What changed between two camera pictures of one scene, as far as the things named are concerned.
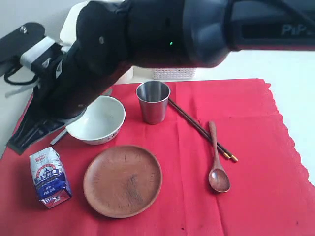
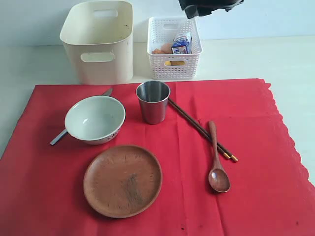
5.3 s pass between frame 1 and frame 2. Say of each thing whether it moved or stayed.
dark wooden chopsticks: stayed
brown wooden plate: stayed
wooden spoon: stayed
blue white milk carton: moved
